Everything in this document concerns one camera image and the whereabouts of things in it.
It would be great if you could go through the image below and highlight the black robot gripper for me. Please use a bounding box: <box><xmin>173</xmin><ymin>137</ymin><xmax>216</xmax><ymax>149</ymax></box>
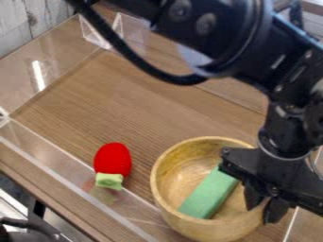
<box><xmin>219</xmin><ymin>144</ymin><xmax>323</xmax><ymax>225</ymax></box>

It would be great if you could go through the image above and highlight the black stand with cable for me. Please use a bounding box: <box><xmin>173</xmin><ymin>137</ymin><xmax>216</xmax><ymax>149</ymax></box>
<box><xmin>0</xmin><ymin>216</ymin><xmax>61</xmax><ymax>242</ymax></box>

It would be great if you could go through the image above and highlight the clear acrylic corner bracket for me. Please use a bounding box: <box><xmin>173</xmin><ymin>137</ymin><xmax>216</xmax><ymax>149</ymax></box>
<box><xmin>80</xmin><ymin>14</ymin><xmax>124</xmax><ymax>50</ymax></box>

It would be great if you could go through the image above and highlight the brown wooden bowl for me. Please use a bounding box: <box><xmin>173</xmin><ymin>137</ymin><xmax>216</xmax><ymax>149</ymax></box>
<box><xmin>149</xmin><ymin>136</ymin><xmax>264</xmax><ymax>242</ymax></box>

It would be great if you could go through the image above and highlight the green rectangular block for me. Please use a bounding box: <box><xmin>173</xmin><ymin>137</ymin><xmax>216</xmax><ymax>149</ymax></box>
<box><xmin>177</xmin><ymin>167</ymin><xmax>239</xmax><ymax>219</ymax></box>

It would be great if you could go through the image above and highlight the red plush radish toy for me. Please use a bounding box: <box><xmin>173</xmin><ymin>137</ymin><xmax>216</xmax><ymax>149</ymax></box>
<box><xmin>93</xmin><ymin>143</ymin><xmax>132</xmax><ymax>191</ymax></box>

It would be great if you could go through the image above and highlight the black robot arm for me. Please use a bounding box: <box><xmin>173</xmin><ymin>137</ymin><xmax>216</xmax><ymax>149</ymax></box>
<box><xmin>65</xmin><ymin>0</ymin><xmax>323</xmax><ymax>223</ymax></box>

